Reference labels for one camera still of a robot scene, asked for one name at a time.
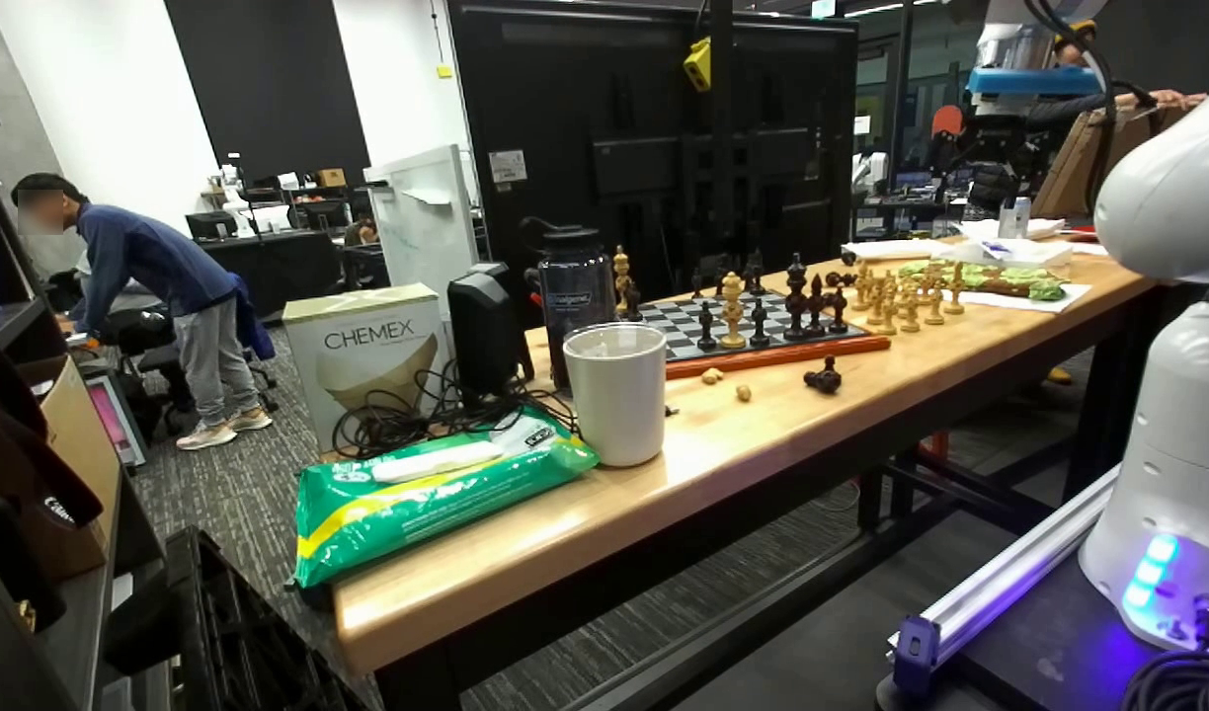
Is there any yellow hanging tag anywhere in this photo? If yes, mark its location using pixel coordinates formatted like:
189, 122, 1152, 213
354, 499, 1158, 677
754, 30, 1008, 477
684, 36, 714, 93

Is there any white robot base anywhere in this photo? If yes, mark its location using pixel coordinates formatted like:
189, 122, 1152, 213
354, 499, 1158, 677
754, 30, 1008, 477
1078, 93, 1209, 650

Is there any white paper cup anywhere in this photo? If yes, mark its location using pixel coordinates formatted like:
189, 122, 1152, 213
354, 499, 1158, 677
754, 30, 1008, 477
563, 319, 668, 470

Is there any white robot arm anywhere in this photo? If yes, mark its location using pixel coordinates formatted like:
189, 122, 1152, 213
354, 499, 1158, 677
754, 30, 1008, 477
963, 0, 1106, 116

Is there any tall dark chess piece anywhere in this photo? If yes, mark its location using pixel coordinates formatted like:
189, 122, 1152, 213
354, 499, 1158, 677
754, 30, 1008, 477
788, 251, 812, 338

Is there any dark chess piece lying front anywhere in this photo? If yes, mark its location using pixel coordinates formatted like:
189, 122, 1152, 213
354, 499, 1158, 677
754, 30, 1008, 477
801, 356, 842, 395

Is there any aluminium rail with blue bracket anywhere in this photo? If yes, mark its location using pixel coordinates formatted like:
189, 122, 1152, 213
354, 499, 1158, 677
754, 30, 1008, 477
884, 470, 1120, 699

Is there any chess board with red frame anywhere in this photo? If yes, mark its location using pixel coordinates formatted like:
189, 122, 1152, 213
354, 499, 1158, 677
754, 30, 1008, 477
642, 292, 890, 378

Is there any light chess king on board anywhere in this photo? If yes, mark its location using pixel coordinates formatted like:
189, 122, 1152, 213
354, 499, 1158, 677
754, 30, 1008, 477
721, 274, 745, 353

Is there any green wipes packet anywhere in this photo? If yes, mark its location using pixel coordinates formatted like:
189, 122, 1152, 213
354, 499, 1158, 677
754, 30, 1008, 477
293, 407, 596, 589

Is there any person in blue sweater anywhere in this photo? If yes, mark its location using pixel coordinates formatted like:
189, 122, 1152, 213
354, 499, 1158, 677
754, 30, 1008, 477
14, 174, 273, 449

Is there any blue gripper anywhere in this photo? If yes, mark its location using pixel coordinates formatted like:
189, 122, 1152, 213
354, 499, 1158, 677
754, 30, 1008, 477
963, 67, 1104, 99

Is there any white Chemex box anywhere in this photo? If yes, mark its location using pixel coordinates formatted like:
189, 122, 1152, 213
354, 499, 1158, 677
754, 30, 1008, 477
280, 284, 448, 453

